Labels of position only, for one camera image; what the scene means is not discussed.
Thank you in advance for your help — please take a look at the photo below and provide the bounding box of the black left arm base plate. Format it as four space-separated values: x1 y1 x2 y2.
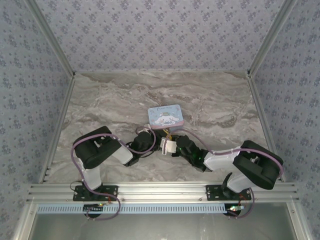
72 185 119 202

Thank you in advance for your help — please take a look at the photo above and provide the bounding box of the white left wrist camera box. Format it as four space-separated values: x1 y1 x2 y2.
159 137 168 156

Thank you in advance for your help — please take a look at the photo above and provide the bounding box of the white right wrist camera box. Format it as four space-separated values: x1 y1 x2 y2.
165 140 179 154

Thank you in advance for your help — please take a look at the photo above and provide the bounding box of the aluminium table side rail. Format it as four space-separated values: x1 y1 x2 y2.
246 72 286 183
38 72 77 185

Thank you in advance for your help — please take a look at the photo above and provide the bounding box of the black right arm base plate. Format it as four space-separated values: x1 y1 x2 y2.
204 184 252 202

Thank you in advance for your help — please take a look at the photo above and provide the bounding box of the aluminium cross rail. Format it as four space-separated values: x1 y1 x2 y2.
25 181 300 204

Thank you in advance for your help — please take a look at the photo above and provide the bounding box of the blue cartoon tin box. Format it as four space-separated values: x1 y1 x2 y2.
147 104 186 131

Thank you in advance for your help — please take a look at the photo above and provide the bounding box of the small circuit board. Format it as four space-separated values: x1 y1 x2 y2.
224 204 245 216
83 203 105 214

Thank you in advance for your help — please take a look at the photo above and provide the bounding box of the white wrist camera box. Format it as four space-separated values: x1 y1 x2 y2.
159 137 168 156
165 140 179 154

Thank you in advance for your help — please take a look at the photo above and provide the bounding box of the white slotted cable duct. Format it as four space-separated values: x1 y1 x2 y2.
36 203 232 215

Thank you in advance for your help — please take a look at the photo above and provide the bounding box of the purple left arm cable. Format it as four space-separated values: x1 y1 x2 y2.
70 126 158 222

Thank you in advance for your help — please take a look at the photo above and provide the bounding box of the aluminium frame post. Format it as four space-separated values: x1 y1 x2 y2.
246 0 300 77
25 0 76 77

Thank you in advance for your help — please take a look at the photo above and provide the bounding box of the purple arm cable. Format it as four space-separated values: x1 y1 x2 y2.
180 128 285 221
70 126 158 222

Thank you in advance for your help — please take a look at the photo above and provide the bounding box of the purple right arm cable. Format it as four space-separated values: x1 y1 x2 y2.
180 128 285 221

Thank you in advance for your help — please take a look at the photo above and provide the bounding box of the grey metal panel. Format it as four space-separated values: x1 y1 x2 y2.
26 212 301 240

